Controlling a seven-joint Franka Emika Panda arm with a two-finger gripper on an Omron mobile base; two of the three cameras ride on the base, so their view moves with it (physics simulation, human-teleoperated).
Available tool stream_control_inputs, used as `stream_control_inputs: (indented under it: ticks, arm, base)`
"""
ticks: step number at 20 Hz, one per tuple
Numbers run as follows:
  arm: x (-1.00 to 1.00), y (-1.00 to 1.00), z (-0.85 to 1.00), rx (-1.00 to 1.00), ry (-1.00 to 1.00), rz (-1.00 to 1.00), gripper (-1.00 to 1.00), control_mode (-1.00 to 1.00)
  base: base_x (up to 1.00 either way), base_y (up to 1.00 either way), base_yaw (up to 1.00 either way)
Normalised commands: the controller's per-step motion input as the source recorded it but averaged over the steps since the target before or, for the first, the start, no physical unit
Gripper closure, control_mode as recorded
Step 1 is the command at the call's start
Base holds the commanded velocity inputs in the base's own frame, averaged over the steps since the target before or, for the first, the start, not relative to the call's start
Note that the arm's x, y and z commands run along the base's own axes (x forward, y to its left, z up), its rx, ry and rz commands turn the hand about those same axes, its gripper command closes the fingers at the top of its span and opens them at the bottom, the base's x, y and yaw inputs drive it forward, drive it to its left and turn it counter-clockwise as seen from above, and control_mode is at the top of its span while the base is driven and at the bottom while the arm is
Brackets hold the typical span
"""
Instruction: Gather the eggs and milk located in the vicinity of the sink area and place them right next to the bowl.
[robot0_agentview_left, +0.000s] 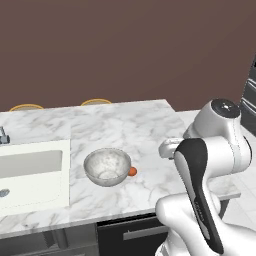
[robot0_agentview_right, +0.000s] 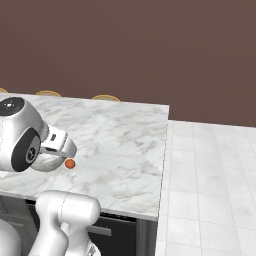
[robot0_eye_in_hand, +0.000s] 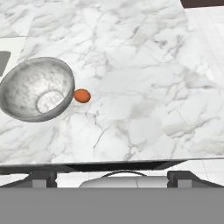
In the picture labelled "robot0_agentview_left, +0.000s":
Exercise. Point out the brown egg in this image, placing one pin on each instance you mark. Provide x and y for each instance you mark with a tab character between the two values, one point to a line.
133	171

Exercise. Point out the grey cupboard door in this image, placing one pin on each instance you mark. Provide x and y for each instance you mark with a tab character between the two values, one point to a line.
50	245

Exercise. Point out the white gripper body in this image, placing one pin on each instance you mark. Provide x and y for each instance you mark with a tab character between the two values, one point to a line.
167	147

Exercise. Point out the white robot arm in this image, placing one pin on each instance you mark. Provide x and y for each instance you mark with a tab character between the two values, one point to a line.
230	140

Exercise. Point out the grey tap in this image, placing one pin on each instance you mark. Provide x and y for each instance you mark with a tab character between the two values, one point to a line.
3	136

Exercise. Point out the grey marbled bowl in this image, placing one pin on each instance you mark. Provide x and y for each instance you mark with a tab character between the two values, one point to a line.
107	166

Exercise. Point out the white sink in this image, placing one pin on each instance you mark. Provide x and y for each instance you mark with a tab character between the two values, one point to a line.
33	176

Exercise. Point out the black drawer front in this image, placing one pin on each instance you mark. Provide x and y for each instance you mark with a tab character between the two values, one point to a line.
133	235

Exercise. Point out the yellow round stool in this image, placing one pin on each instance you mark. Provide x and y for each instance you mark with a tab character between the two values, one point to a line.
95	101
26	107

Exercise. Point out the dark grey appliance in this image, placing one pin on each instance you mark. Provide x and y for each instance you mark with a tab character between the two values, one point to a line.
249	96

